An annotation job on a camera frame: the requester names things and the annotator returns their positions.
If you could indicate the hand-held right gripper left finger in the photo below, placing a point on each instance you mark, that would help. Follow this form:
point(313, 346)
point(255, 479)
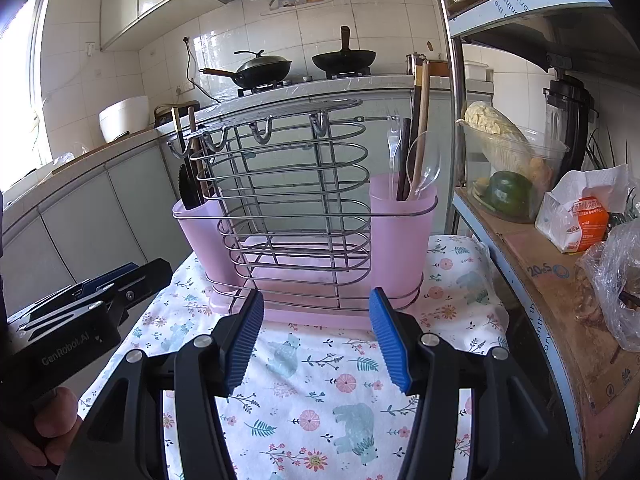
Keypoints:
point(247, 340)

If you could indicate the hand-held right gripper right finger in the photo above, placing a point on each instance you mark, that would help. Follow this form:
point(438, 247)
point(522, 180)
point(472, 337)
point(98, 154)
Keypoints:
point(387, 340)

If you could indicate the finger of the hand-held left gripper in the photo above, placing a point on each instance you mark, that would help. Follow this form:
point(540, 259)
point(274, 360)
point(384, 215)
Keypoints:
point(110, 277)
point(150, 280)

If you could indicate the pink plastic utensil cup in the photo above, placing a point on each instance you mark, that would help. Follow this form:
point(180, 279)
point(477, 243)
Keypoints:
point(400, 240)
point(200, 240)

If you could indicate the black utensil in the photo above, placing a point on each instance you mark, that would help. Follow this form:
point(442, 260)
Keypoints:
point(189, 190)

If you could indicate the clear plastic spoon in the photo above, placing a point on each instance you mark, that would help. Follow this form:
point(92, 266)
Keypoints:
point(425, 165)

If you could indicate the dark chopstick gold band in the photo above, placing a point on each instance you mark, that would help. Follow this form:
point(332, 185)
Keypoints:
point(415, 120)

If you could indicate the person's left hand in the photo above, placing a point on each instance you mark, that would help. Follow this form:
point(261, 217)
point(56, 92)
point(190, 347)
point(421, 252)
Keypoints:
point(60, 420)

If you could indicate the kitchen counter with cabinets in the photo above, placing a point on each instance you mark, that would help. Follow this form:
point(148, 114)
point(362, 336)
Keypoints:
point(90, 220)

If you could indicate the floral tablecloth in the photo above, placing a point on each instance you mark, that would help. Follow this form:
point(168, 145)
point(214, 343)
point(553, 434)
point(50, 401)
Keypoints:
point(310, 360)

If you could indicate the pink plastic drip tray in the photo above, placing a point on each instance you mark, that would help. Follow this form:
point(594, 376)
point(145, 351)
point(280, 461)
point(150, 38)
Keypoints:
point(320, 317)

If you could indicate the white rice cooker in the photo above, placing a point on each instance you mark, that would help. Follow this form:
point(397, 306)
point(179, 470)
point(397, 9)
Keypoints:
point(122, 120)

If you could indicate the dark shallow pan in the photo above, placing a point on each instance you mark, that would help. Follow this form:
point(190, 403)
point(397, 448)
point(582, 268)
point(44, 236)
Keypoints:
point(170, 112)

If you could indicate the brown cardboard sheet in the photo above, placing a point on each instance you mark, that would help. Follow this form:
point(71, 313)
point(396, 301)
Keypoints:
point(550, 285)

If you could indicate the green bell pepper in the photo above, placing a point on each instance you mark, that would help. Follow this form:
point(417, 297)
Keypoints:
point(507, 192)

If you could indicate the window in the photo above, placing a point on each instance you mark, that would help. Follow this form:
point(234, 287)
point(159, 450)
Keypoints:
point(20, 85)

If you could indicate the gas stove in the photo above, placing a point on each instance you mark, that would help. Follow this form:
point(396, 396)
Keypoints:
point(260, 90)

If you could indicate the white bag orange label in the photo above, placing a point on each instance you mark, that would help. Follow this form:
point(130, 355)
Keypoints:
point(585, 220)

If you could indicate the napa cabbage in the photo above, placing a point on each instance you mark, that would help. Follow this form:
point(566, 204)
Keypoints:
point(492, 130)

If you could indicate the crumpled clear plastic bag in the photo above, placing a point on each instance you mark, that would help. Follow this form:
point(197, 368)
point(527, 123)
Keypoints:
point(615, 270)

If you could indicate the black wok with lid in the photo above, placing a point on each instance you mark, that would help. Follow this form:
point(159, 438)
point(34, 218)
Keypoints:
point(262, 70)

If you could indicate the steel shelving unit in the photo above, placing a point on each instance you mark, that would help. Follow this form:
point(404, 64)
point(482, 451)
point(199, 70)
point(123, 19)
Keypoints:
point(459, 110)

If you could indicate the clear plastic container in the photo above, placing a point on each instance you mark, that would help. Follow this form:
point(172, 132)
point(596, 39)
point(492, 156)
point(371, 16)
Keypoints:
point(550, 160)

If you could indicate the brown clay pot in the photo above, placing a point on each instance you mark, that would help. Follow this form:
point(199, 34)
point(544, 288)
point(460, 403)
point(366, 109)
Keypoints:
point(437, 69)

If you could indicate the stainless steel kettle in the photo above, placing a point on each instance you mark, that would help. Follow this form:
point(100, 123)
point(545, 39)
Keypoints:
point(412, 62)

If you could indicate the white plastic box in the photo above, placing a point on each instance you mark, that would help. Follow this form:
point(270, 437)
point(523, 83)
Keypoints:
point(475, 71)

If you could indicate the black blender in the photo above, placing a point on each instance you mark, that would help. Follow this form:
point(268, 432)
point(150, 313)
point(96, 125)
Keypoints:
point(575, 120)

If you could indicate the green chives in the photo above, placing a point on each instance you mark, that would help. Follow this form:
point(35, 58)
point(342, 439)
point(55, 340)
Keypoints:
point(611, 150)

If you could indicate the white wall socket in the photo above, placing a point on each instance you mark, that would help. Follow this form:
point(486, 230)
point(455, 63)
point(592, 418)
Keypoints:
point(185, 87)

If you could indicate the white wall switch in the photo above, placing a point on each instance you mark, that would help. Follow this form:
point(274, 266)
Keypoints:
point(90, 49)

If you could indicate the white wall cabinets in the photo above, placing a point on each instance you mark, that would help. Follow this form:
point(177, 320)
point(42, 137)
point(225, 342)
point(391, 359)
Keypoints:
point(135, 0)

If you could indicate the glass wall shelf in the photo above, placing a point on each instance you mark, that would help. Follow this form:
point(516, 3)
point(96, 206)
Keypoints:
point(300, 2)

